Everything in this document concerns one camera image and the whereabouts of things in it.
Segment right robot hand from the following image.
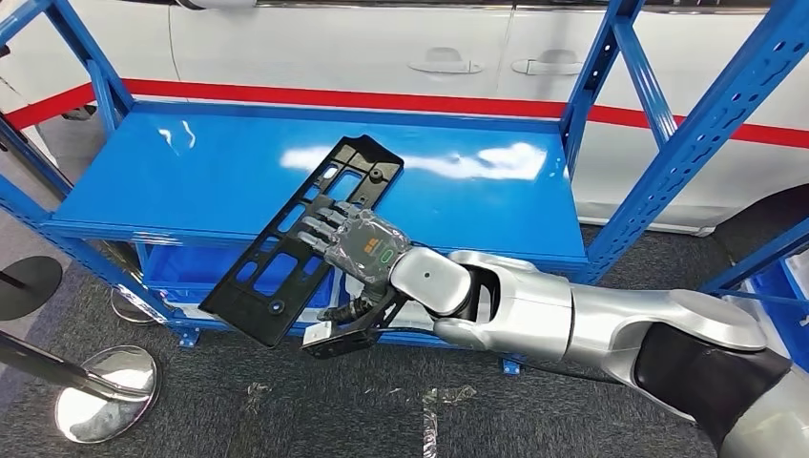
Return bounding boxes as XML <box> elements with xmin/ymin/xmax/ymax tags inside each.
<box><xmin>297</xmin><ymin>201</ymin><xmax>413</xmax><ymax>321</ymax></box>

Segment black plastic plate frame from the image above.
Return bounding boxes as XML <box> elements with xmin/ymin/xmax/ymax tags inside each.
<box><xmin>197</xmin><ymin>134</ymin><xmax>406</xmax><ymax>351</ymax></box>

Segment blue metal shelf rack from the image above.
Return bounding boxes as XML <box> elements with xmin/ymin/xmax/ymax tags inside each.
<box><xmin>0</xmin><ymin>0</ymin><xmax>809</xmax><ymax>379</ymax></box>
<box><xmin>696</xmin><ymin>217</ymin><xmax>809</xmax><ymax>375</ymax></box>

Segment stacked white plastic trays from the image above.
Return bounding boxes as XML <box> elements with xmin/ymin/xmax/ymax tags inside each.
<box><xmin>333</xmin><ymin>278</ymin><xmax>446</xmax><ymax>333</ymax></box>

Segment long clear tape strip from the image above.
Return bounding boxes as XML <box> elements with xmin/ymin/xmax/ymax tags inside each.
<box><xmin>421</xmin><ymin>384</ymin><xmax>479</xmax><ymax>458</ymax></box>

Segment blue plastic bin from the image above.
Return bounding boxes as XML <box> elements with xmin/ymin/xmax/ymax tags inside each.
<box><xmin>747</xmin><ymin>258</ymin><xmax>809</xmax><ymax>373</ymax></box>
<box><xmin>139</xmin><ymin>242</ymin><xmax>338</xmax><ymax>312</ymax></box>

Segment white car with red stripe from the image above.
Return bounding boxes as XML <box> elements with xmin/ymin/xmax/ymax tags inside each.
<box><xmin>0</xmin><ymin>0</ymin><xmax>809</xmax><ymax>239</ymax></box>

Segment stanchion with chrome base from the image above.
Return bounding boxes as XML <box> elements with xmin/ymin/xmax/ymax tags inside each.
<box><xmin>0</xmin><ymin>327</ymin><xmax>164</xmax><ymax>446</ymax></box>
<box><xmin>0</xmin><ymin>114</ymin><xmax>160</xmax><ymax>328</ymax></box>

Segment black camera cable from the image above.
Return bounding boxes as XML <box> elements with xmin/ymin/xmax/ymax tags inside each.
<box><xmin>378</xmin><ymin>323</ymin><xmax>626</xmax><ymax>386</ymax></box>

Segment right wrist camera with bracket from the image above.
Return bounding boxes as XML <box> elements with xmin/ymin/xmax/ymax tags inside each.
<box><xmin>301</xmin><ymin>289</ymin><xmax>411</xmax><ymax>362</ymax></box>

